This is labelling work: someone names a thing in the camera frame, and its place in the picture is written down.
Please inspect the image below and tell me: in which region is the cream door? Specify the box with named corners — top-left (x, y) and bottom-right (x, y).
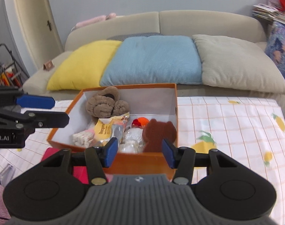
top-left (12, 0), bottom-right (64, 71)

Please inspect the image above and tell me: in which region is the lemon print checked tablecloth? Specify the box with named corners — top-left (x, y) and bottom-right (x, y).
top-left (0, 96), bottom-right (285, 223)

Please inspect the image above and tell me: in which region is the yellow snack packet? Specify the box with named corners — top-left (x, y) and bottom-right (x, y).
top-left (96, 112), bottom-right (131, 147)

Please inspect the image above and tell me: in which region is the beige pillow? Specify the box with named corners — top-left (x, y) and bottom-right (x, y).
top-left (192, 34), bottom-right (285, 96)

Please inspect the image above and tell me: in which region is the black metal cart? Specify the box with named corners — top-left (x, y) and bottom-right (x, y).
top-left (0, 43), bottom-right (30, 87)

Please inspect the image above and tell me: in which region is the bear-shaped plush cushion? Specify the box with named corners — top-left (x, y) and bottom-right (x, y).
top-left (142, 119), bottom-right (177, 153)

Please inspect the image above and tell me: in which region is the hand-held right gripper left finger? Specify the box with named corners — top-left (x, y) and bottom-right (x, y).
top-left (40, 137), bottom-right (119, 185)

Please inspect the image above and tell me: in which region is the white flower bouquet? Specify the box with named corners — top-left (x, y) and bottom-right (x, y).
top-left (118, 124), bottom-right (148, 154)

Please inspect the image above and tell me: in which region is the blue printed cushion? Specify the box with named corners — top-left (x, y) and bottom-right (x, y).
top-left (264, 21), bottom-right (285, 92)

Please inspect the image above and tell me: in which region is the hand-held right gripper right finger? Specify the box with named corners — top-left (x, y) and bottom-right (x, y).
top-left (162, 139), bottom-right (239, 185)

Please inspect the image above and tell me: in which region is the blue pillow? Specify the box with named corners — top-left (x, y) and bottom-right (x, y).
top-left (100, 36), bottom-right (203, 87)

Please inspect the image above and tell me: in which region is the red box with clear window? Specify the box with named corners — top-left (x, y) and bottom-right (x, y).
top-left (40, 146), bottom-right (90, 185)

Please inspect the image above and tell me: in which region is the brown braided plush toy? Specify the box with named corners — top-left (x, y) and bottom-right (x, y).
top-left (86, 86), bottom-right (132, 119)

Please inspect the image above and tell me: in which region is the pink crochet toy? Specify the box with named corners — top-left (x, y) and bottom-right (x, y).
top-left (72, 125), bottom-right (98, 147)

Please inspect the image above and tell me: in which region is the orange crochet toy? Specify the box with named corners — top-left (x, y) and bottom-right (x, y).
top-left (131, 117), bottom-right (150, 129)

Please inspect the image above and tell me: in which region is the orange cardboard box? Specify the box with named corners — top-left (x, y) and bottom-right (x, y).
top-left (47, 83), bottom-right (179, 181)

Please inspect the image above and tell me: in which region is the striped pillow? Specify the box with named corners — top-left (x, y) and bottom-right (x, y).
top-left (106, 32), bottom-right (164, 41)

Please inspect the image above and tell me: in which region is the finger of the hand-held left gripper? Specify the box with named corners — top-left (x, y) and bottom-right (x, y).
top-left (0, 111), bottom-right (70, 130)
top-left (0, 85), bottom-right (56, 110)

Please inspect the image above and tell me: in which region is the stack of magazines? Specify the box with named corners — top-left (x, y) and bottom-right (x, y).
top-left (252, 3), bottom-right (285, 25)

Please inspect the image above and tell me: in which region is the beige sofa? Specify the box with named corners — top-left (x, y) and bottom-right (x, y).
top-left (22, 10), bottom-right (285, 104)

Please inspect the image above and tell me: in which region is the pink plush toy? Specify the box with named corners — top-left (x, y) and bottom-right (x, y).
top-left (75, 13), bottom-right (117, 29)

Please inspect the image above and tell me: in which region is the yellow pillow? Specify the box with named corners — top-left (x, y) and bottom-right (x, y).
top-left (46, 40), bottom-right (122, 91)

